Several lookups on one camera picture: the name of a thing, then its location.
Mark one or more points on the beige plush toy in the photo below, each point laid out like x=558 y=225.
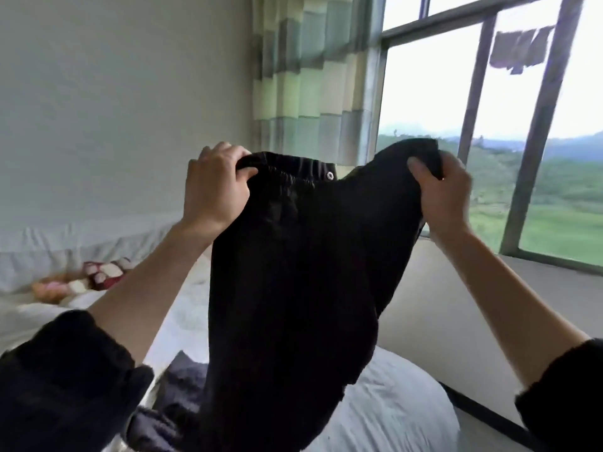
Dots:
x=56 y=289

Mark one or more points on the person's left hand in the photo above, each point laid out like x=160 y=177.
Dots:
x=215 y=193

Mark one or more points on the dark garment hanging outside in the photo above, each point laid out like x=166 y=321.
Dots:
x=518 y=50

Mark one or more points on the white dotted bed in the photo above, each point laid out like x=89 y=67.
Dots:
x=396 y=409

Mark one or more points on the dark framed window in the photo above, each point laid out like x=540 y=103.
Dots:
x=545 y=117

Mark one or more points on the dark red fabric item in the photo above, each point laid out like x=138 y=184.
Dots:
x=105 y=273

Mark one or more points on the person's left forearm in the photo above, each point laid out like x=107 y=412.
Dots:
x=141 y=296

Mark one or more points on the person's right hand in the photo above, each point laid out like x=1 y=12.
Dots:
x=448 y=197

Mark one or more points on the person's right forearm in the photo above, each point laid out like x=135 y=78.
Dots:
x=509 y=306

